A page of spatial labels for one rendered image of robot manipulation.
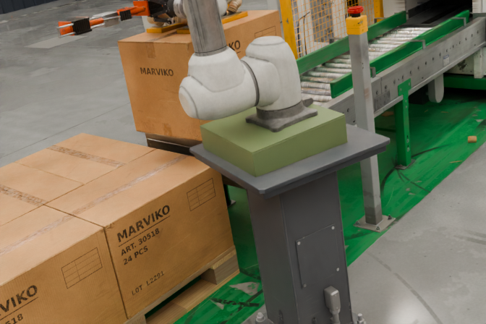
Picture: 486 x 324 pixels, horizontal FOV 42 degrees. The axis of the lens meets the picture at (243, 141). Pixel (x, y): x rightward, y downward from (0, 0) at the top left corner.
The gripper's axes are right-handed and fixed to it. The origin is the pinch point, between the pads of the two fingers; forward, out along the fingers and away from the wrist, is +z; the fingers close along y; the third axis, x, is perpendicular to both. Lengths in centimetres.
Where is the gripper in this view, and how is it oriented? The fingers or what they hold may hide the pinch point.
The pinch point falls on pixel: (146, 6)
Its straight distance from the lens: 256.4
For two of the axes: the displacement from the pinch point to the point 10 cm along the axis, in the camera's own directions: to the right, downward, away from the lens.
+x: 6.6, -3.6, 6.6
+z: -7.4, -1.3, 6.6
